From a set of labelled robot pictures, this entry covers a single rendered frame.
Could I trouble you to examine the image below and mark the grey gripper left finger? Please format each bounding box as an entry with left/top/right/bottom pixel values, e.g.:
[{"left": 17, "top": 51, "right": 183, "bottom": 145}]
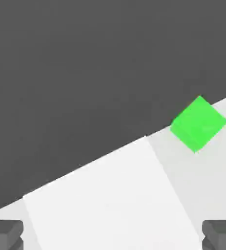
[{"left": 0, "top": 219, "right": 24, "bottom": 250}]

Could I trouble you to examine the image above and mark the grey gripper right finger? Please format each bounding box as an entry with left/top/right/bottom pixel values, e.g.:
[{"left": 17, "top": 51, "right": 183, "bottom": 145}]
[{"left": 202, "top": 219, "right": 226, "bottom": 250}]

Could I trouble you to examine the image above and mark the small green cube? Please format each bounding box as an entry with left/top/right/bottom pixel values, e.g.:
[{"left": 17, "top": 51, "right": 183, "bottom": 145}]
[{"left": 169, "top": 95, "right": 226, "bottom": 154}]

